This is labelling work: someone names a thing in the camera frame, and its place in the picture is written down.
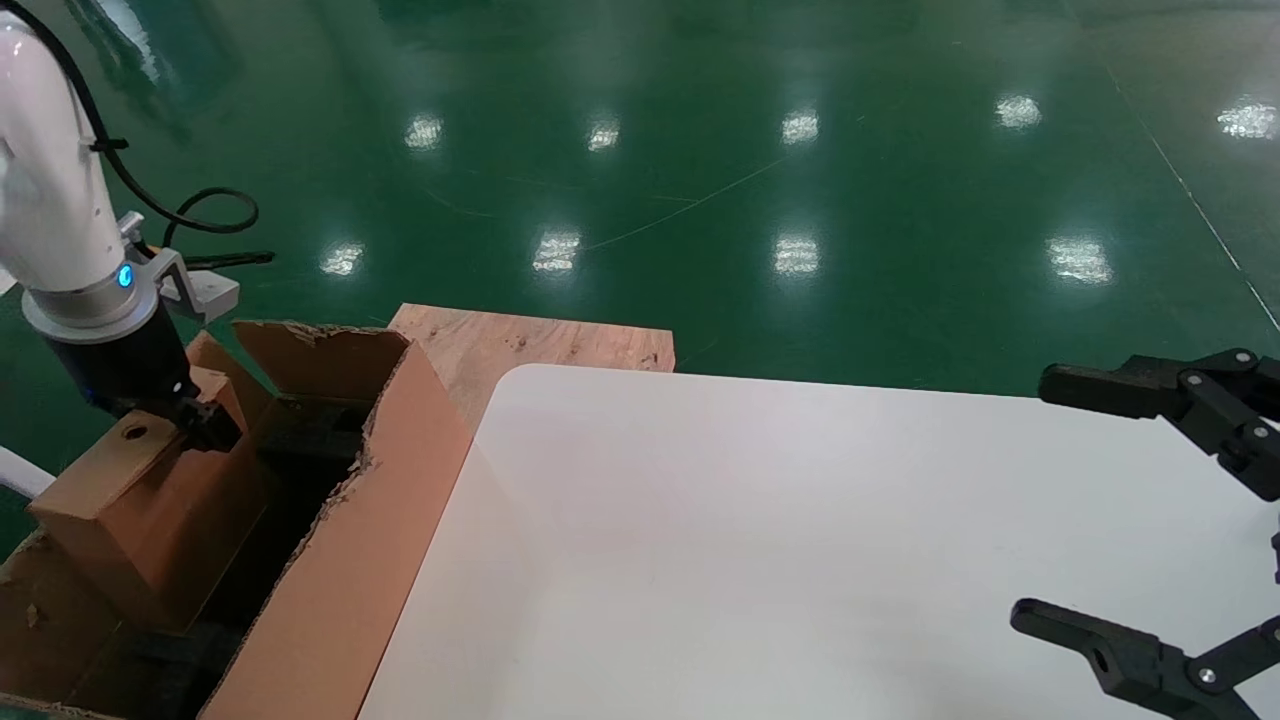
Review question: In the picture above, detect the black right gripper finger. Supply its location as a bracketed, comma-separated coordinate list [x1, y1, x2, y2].
[1037, 350, 1280, 504]
[1008, 600, 1280, 720]

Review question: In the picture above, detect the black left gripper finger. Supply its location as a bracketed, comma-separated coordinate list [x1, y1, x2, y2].
[175, 395, 244, 453]

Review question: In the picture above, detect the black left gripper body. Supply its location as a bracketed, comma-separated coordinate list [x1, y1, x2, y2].
[45, 300, 201, 426]

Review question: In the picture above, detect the small cardboard box with hole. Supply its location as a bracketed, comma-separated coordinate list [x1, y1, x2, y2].
[28, 405, 263, 636]

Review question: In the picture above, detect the large open cardboard box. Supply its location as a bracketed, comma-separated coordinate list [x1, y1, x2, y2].
[0, 318, 473, 720]

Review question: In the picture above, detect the black foam block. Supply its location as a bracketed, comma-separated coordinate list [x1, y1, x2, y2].
[130, 625, 241, 720]
[255, 400, 366, 471]

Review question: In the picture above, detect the white tube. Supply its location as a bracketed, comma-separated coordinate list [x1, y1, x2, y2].
[0, 445, 53, 501]

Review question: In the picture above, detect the plywood board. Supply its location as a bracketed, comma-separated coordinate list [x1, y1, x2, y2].
[388, 303, 676, 426]

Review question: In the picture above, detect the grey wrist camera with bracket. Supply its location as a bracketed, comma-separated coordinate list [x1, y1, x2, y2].
[125, 213, 241, 326]

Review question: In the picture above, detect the thin black camera cable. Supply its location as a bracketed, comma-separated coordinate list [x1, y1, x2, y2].
[0, 0, 261, 251]

